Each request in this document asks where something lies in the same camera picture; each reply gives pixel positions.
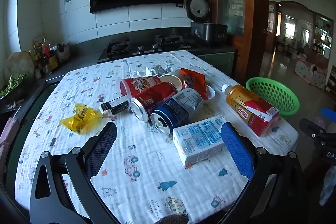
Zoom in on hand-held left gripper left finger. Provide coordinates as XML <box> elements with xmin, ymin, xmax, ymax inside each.
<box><xmin>30</xmin><ymin>122</ymin><xmax>124</xmax><ymax>224</ymax></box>

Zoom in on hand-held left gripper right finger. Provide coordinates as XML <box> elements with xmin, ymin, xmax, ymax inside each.
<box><xmin>219</xmin><ymin>122</ymin><xmax>309</xmax><ymax>224</ymax></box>

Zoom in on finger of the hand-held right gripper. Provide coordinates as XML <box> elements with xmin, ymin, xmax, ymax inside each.
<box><xmin>299</xmin><ymin>118</ymin><xmax>327</xmax><ymax>139</ymax></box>
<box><xmin>322</xmin><ymin>107</ymin><xmax>336</xmax><ymax>123</ymax></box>

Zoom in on green plastic basket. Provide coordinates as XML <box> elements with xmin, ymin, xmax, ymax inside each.
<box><xmin>245</xmin><ymin>77</ymin><xmax>300</xmax><ymax>117</ymax></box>

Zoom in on yellow plastic wrapper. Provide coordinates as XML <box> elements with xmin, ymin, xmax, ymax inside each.
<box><xmin>59</xmin><ymin>103</ymin><xmax>103</xmax><ymax>134</ymax></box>

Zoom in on white milk carton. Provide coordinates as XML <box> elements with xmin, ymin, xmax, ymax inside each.
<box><xmin>172</xmin><ymin>115</ymin><xmax>229</xmax><ymax>167</ymax></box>

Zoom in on orange drink bottle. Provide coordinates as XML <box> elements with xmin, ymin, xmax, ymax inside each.
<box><xmin>221</xmin><ymin>84</ymin><xmax>280</xmax><ymax>137</ymax></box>

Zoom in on black printed box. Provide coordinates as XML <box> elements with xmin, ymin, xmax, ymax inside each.
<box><xmin>100</xmin><ymin>96</ymin><xmax>131</xmax><ymax>115</ymax></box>

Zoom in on clear plastic lid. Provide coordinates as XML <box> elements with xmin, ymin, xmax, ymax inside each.
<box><xmin>205</xmin><ymin>85</ymin><xmax>216</xmax><ymax>101</ymax></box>

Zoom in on blue drink can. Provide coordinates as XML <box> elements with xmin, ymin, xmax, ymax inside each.
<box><xmin>150</xmin><ymin>88</ymin><xmax>204</xmax><ymax>135</ymax></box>

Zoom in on red printed plastic cup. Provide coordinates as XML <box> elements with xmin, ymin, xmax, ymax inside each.
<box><xmin>120</xmin><ymin>75</ymin><xmax>162</xmax><ymax>104</ymax></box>

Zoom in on red drink can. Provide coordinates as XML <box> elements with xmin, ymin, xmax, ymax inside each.
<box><xmin>130</xmin><ymin>81</ymin><xmax>179</xmax><ymax>123</ymax></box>

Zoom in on orange snack packet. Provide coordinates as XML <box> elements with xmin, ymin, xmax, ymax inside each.
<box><xmin>181</xmin><ymin>68</ymin><xmax>208</xmax><ymax>101</ymax></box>

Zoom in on white paper cup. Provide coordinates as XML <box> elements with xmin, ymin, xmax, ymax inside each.
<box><xmin>159</xmin><ymin>68</ymin><xmax>184</xmax><ymax>92</ymax></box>

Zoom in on pale cloth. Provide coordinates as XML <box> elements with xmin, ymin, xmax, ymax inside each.
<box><xmin>319</xmin><ymin>168</ymin><xmax>336</xmax><ymax>206</ymax></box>

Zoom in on white printed tablecloth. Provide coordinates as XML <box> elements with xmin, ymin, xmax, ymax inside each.
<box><xmin>14</xmin><ymin>50</ymin><xmax>300</xmax><ymax>224</ymax></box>

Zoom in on dotted playpen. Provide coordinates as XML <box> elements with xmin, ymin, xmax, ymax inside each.
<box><xmin>294</xmin><ymin>60</ymin><xmax>327</xmax><ymax>89</ymax></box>

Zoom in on glass display shelf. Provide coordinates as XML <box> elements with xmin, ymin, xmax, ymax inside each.
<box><xmin>312</xmin><ymin>13</ymin><xmax>334</xmax><ymax>59</ymax></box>

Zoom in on green base cabinet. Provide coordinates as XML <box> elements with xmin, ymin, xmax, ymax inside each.
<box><xmin>197</xmin><ymin>51</ymin><xmax>235</xmax><ymax>77</ymax></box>

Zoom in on brown knitted cloth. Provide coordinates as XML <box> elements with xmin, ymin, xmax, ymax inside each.
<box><xmin>160</xmin><ymin>214</ymin><xmax>189</xmax><ymax>224</ymax></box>

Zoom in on pinkish hanging cloth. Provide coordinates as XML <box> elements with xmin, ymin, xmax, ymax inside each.
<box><xmin>0</xmin><ymin>118</ymin><xmax>19</xmax><ymax>169</ymax></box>

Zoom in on black gas stove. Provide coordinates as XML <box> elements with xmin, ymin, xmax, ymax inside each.
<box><xmin>98</xmin><ymin>34</ymin><xmax>196</xmax><ymax>64</ymax></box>

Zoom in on green leafy vegetables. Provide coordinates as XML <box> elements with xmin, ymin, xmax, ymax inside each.
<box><xmin>0</xmin><ymin>73</ymin><xmax>28</xmax><ymax>98</ymax></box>

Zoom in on wooden glass-door cabinet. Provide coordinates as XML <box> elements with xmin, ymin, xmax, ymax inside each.
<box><xmin>202</xmin><ymin>0</ymin><xmax>269</xmax><ymax>83</ymax></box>

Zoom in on group of condiment bottles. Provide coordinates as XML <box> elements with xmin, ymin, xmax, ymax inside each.
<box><xmin>28</xmin><ymin>38</ymin><xmax>59</xmax><ymax>77</ymax></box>

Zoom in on round brown pumpkin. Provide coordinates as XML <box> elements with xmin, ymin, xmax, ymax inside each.
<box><xmin>3</xmin><ymin>51</ymin><xmax>35</xmax><ymax>80</ymax></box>

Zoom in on black rice cooker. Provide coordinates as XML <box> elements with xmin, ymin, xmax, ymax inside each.
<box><xmin>186</xmin><ymin>0</ymin><xmax>228</xmax><ymax>46</ymax></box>

